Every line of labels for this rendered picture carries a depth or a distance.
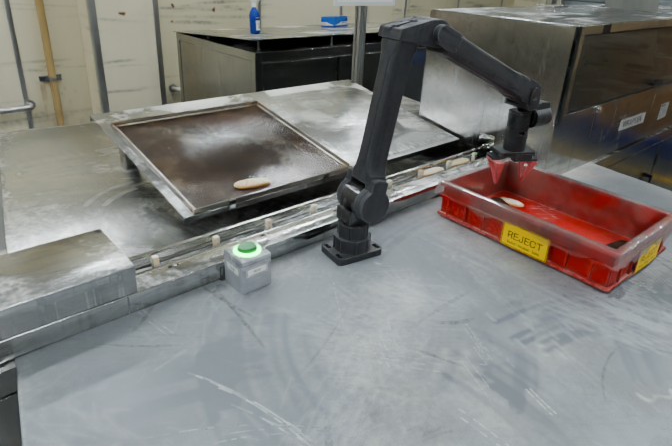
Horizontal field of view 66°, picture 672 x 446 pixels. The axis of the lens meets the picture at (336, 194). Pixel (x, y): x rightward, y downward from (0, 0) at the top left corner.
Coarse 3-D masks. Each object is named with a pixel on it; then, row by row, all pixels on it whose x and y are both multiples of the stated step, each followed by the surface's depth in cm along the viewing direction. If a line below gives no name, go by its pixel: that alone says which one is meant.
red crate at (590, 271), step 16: (448, 208) 138; (464, 208) 134; (528, 208) 147; (544, 208) 147; (464, 224) 134; (480, 224) 131; (496, 224) 127; (560, 224) 138; (576, 224) 139; (592, 224) 139; (496, 240) 128; (608, 240) 131; (624, 240) 131; (528, 256) 122; (560, 256) 116; (576, 272) 114; (592, 272) 111; (608, 272) 108; (624, 272) 114; (608, 288) 109
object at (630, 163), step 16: (640, 144) 220; (656, 144) 235; (592, 160) 190; (608, 160) 200; (624, 160) 213; (640, 160) 227; (656, 160) 243; (640, 176) 235; (656, 176) 252; (0, 368) 83; (0, 384) 84; (16, 384) 86; (0, 400) 85; (16, 400) 87; (0, 416) 86; (16, 416) 88; (0, 432) 87; (16, 432) 89
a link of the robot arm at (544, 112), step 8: (536, 88) 129; (536, 96) 130; (512, 104) 134; (520, 104) 133; (528, 104) 130; (536, 104) 131; (544, 104) 136; (536, 112) 136; (544, 112) 137; (536, 120) 136; (544, 120) 137
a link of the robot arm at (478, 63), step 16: (448, 32) 105; (432, 48) 112; (448, 48) 107; (464, 48) 113; (480, 48) 116; (464, 64) 115; (480, 64) 117; (496, 64) 120; (496, 80) 122; (512, 80) 125; (528, 80) 127; (512, 96) 129; (528, 96) 129
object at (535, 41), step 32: (480, 32) 169; (512, 32) 161; (544, 32) 154; (576, 32) 258; (608, 32) 161; (448, 64) 182; (512, 64) 164; (544, 64) 156; (576, 64) 154; (448, 96) 185; (480, 96) 175; (544, 96) 158; (640, 96) 199; (448, 128) 188; (480, 128) 178; (544, 128) 161; (576, 128) 170; (608, 128) 188; (640, 128) 212; (544, 160) 163; (576, 160) 178
